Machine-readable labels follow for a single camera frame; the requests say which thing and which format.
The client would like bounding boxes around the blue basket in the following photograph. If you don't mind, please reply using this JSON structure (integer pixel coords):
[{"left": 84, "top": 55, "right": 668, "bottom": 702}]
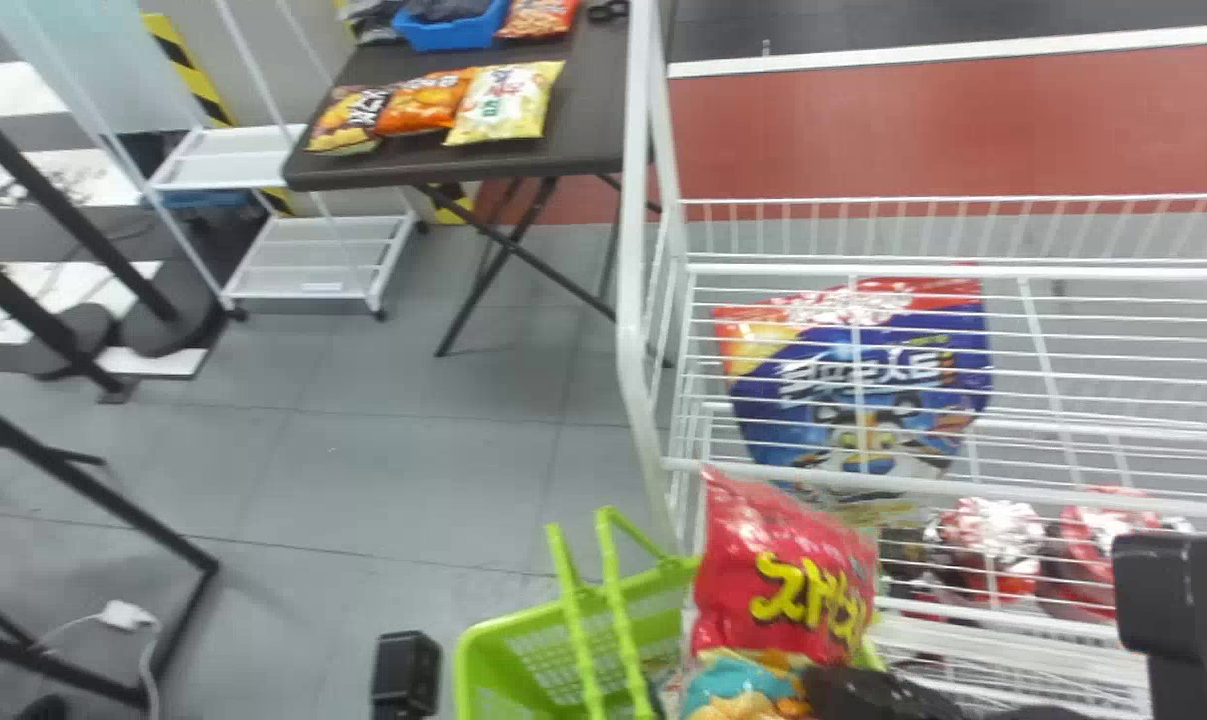
[{"left": 390, "top": 0, "right": 510, "bottom": 54}]

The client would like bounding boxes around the yellow white snack packet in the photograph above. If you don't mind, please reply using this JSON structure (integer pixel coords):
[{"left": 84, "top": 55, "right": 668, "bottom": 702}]
[{"left": 444, "top": 59, "right": 567, "bottom": 149}]

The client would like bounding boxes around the white wire rack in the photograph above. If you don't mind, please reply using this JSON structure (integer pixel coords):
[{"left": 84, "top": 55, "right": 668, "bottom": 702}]
[{"left": 615, "top": 0, "right": 1207, "bottom": 720}]

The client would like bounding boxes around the dark side table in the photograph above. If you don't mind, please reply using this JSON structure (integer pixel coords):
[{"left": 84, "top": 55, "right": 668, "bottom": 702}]
[{"left": 281, "top": 0, "right": 666, "bottom": 359}]

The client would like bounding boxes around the red snack packet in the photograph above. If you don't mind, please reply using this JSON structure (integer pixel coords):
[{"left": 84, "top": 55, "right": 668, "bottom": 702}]
[
  {"left": 677, "top": 469, "right": 880, "bottom": 720},
  {"left": 925, "top": 496, "right": 1050, "bottom": 611},
  {"left": 1047, "top": 486, "right": 1196, "bottom": 623}
]

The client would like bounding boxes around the yellow black striped post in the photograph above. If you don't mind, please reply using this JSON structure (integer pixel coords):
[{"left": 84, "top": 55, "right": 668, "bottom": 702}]
[{"left": 140, "top": 11, "right": 296, "bottom": 218}]

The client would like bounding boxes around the white shelf trolley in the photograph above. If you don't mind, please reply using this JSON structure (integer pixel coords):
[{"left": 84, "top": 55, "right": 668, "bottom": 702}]
[{"left": 147, "top": 0, "right": 420, "bottom": 322}]

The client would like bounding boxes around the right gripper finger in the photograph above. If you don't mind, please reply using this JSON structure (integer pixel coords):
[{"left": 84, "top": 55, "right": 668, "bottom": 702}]
[{"left": 800, "top": 664, "right": 968, "bottom": 720}]

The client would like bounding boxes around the orange snack packet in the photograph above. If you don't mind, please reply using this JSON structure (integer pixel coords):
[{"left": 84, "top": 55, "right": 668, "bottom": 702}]
[
  {"left": 494, "top": 0, "right": 583, "bottom": 42},
  {"left": 372, "top": 67, "right": 480, "bottom": 139}
]

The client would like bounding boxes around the blue cereal bag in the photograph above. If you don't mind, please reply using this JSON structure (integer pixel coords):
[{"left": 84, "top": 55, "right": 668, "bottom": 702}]
[{"left": 712, "top": 277, "right": 994, "bottom": 501}]

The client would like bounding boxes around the green basket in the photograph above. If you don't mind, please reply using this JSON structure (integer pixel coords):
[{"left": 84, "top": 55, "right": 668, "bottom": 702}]
[{"left": 452, "top": 506, "right": 886, "bottom": 720}]

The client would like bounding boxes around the yellow black snack packet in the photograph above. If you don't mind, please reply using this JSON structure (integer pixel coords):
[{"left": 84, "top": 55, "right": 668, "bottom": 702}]
[{"left": 305, "top": 84, "right": 395, "bottom": 157}]

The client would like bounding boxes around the white cable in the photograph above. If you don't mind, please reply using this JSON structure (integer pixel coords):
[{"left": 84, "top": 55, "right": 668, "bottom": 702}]
[{"left": 31, "top": 599, "right": 165, "bottom": 720}]

